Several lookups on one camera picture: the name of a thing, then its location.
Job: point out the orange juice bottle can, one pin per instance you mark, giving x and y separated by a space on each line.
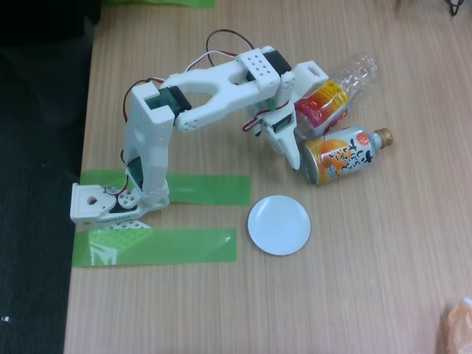
343 155

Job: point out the small white round plate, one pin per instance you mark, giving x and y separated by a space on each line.
279 225

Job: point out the green tape strip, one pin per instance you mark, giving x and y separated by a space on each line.
155 3
214 190
177 247

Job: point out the clear plastic bottle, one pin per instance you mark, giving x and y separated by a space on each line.
324 103

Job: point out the orange translucent plastic bag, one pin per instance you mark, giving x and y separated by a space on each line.
461 324

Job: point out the green paper label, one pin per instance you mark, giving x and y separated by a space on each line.
272 105

